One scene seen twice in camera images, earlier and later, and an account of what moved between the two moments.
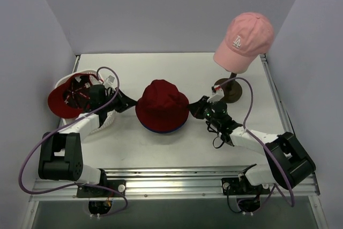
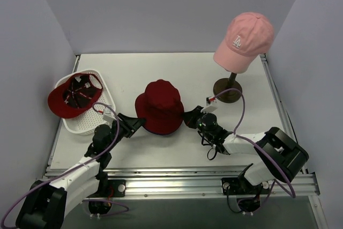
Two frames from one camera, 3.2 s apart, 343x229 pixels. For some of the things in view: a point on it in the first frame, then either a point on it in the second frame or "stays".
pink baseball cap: x=248 y=35 stays
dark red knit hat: x=162 y=106 stays
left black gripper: x=119 y=103 -> x=128 y=125
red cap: x=68 y=98 stays
